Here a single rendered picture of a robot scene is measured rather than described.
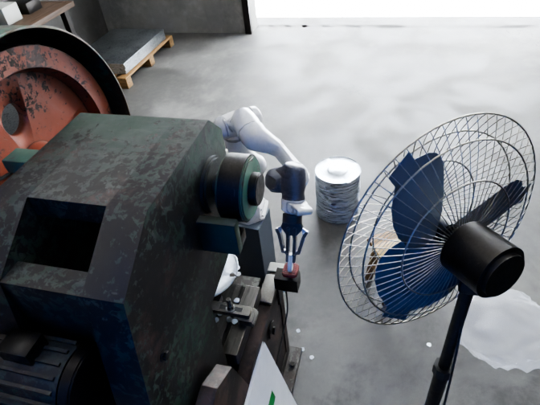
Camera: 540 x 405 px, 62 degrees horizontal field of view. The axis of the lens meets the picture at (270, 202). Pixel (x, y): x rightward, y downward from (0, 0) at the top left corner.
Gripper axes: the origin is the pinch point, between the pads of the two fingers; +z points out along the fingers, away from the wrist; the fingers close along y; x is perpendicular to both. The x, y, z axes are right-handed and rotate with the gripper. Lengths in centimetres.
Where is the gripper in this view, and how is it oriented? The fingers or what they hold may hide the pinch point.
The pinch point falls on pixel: (290, 262)
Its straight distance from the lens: 175.4
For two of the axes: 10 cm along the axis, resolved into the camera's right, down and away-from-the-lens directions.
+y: -9.7, -0.9, 2.4
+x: -2.6, 2.6, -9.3
